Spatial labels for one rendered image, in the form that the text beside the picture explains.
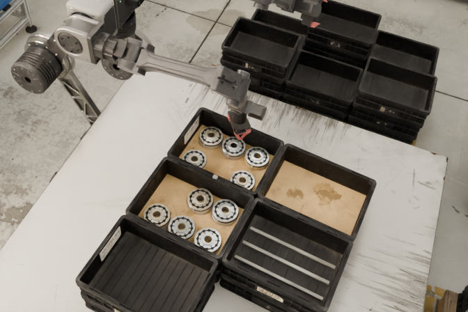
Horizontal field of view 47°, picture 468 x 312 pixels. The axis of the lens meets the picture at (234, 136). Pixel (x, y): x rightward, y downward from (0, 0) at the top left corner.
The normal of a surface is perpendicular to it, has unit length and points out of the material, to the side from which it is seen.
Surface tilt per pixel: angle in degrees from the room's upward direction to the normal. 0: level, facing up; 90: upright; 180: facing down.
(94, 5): 0
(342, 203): 0
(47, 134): 0
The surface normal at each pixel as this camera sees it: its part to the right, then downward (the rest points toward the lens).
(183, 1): 0.07, -0.61
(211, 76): -0.47, -0.21
